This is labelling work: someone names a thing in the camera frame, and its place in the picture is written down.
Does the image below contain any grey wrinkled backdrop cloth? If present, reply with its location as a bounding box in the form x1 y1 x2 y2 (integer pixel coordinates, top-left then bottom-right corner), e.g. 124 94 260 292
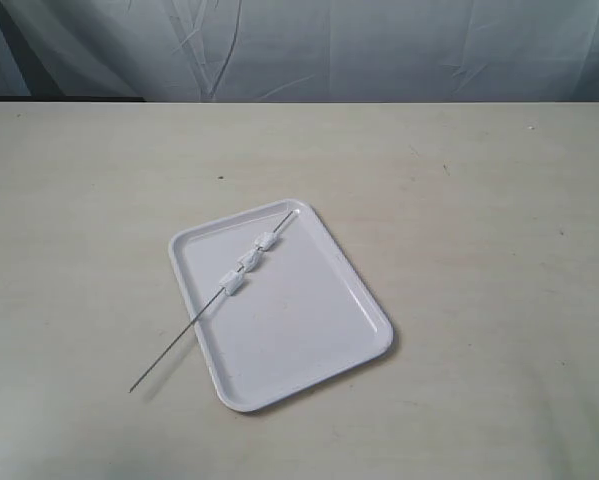
0 1 599 103

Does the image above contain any white marshmallow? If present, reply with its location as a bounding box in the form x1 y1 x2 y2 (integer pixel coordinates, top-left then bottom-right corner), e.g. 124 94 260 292
255 232 278 252
238 249 262 273
219 270 245 296

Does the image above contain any thin metal skewer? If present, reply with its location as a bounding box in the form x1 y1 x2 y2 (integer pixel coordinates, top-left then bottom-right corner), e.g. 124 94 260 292
128 210 296 393

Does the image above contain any white plastic tray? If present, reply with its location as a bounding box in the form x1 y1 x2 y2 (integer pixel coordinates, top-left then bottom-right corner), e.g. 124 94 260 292
169 199 393 412

